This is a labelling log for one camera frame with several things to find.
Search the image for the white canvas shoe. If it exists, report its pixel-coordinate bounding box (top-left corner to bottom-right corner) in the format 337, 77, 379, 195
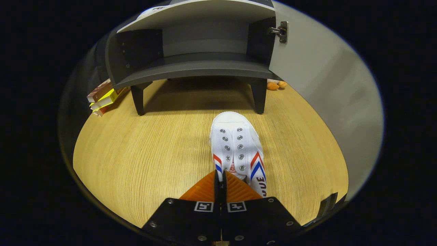
209, 111, 267, 199

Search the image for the metal door hinge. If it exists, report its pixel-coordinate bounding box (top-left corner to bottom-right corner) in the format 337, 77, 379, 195
268, 21, 289, 44

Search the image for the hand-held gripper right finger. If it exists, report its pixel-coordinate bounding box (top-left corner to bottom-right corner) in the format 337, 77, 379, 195
222, 170, 302, 245

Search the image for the yellow book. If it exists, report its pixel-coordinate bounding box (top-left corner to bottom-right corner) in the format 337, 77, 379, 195
90, 88, 129, 111

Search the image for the beige shoe cabinet door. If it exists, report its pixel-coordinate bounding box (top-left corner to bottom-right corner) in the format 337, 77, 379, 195
268, 0, 384, 202

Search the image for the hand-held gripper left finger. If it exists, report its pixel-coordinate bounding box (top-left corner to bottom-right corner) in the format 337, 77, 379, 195
142, 170, 222, 244

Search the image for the red book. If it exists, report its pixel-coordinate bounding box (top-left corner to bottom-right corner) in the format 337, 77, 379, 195
93, 104, 114, 117

